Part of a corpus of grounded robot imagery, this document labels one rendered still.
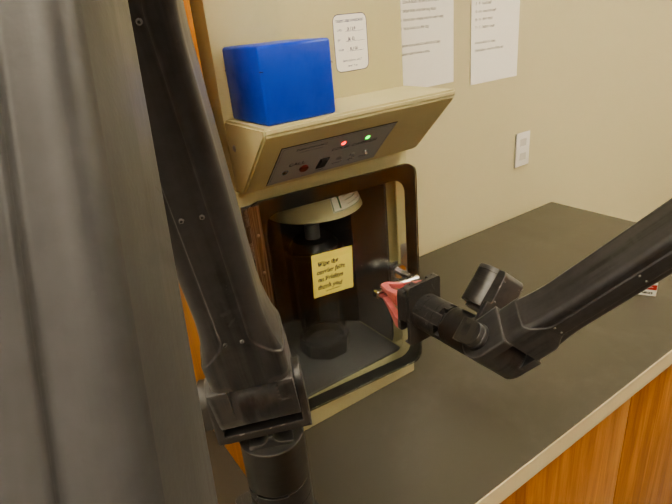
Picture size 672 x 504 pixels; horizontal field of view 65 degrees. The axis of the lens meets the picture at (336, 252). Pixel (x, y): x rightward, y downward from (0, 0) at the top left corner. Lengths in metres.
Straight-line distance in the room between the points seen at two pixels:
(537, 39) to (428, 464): 1.38
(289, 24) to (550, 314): 0.50
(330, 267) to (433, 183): 0.82
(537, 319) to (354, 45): 0.47
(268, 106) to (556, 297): 0.40
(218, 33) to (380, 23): 0.26
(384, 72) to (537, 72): 1.09
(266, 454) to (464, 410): 0.62
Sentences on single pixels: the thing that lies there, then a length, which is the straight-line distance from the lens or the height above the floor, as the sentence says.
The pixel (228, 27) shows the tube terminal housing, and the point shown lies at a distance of 0.74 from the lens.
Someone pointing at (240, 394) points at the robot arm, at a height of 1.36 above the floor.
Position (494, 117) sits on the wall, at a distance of 1.77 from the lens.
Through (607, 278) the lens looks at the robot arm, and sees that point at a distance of 0.63.
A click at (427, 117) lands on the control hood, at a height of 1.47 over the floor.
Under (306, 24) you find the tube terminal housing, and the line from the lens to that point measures 0.79.
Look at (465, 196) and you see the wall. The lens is 1.74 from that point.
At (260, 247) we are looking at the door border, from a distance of 0.78.
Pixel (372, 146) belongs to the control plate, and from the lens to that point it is 0.80.
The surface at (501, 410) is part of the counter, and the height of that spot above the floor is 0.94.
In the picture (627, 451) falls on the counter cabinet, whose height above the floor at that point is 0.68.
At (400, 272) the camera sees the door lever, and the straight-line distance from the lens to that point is 0.93.
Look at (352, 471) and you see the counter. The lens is 0.94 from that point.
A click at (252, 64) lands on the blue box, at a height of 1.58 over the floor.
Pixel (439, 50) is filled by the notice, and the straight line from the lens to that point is 1.56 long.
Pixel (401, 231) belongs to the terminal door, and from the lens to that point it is 0.91.
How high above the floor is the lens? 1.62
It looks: 24 degrees down
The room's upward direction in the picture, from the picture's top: 6 degrees counter-clockwise
